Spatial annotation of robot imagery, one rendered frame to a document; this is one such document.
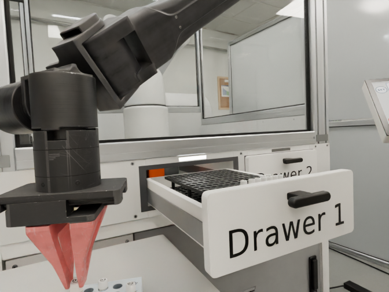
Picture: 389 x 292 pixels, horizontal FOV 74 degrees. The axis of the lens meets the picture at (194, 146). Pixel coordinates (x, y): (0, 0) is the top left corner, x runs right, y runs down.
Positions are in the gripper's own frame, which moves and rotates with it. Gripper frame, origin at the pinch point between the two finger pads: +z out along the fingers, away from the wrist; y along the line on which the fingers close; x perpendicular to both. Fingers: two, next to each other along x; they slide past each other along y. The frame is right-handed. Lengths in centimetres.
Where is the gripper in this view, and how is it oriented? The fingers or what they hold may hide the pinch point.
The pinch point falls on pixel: (75, 277)
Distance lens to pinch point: 30.9
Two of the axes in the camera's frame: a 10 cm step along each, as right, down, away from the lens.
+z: 0.3, 10.0, 0.6
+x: 1.6, 0.5, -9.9
